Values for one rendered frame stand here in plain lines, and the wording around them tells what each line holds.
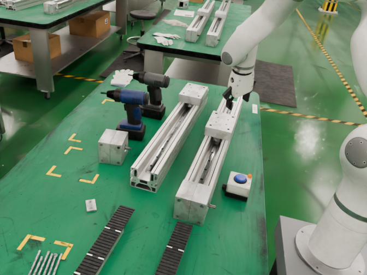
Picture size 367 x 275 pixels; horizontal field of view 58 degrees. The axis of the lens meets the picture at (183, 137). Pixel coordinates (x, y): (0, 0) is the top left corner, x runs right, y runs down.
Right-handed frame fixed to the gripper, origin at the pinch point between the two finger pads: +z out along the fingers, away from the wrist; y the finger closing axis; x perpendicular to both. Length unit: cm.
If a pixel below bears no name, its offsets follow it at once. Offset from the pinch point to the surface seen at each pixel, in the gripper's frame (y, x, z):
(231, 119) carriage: -0.1, 1.7, 10.2
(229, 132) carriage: -8.2, -5.6, 8.2
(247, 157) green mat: -1.7, -11.5, 21.4
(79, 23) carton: 60, 352, 108
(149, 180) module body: -47.3, -7.9, 8.0
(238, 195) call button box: -23.5, -27.9, 13.7
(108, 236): -69, -21, 4
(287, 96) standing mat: 214, 113, 152
